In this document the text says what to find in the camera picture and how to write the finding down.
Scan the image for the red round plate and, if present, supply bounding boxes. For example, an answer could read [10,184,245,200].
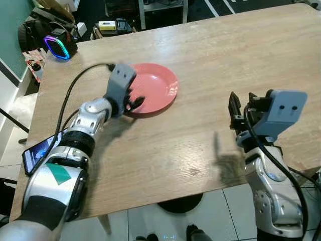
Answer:
[124,63,179,117]

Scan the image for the yellow and black device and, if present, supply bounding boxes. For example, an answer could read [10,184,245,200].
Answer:
[98,19,132,36]

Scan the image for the grey cluttered metal cart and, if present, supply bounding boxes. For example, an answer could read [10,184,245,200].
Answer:
[138,0,189,30]

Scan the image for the black floor fan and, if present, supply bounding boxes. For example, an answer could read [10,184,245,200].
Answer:
[157,193,204,214]

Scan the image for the black smartphone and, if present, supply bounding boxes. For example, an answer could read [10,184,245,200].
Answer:
[22,132,65,176]

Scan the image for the black backpack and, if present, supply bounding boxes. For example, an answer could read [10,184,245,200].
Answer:
[18,8,76,52]

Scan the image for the wooden table leg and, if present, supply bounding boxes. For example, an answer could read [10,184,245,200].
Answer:
[98,215,112,235]

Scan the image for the black right robot foot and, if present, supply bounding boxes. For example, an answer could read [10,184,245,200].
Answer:
[186,224,211,241]

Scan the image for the black robot foot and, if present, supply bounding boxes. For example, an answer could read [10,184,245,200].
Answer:
[186,224,211,241]
[135,233,158,241]

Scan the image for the black left robot foot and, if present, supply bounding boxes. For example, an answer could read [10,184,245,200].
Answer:
[135,233,158,241]

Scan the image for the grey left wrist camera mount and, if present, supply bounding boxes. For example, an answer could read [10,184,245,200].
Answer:
[104,64,137,117]

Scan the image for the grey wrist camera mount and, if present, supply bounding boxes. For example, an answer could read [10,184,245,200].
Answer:
[249,90,308,144]
[104,64,137,117]

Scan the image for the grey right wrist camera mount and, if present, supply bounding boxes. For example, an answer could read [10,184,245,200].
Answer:
[249,90,308,144]

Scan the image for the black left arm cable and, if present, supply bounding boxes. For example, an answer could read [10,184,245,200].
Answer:
[53,63,116,151]

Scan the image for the black speaker with light ring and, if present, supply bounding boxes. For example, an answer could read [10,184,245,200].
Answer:
[43,29,78,61]

